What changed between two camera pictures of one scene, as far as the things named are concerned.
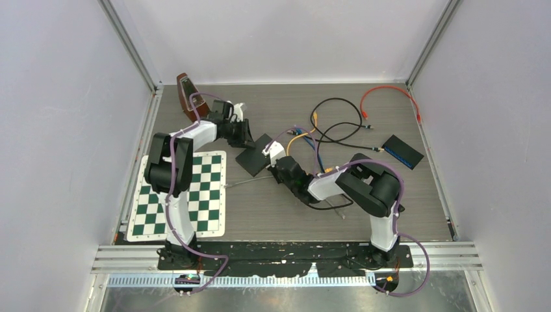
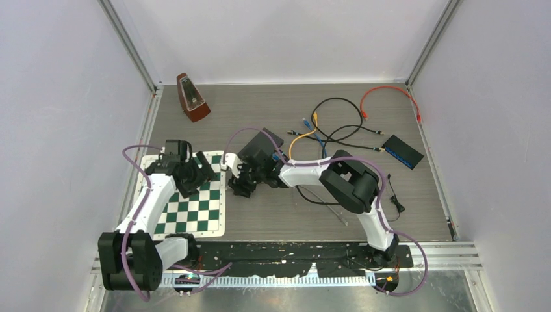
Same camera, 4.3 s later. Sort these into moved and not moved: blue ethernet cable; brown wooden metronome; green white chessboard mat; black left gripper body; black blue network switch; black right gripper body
Moved: blue ethernet cable; black left gripper body; black right gripper body
Not moved: black blue network switch; brown wooden metronome; green white chessboard mat
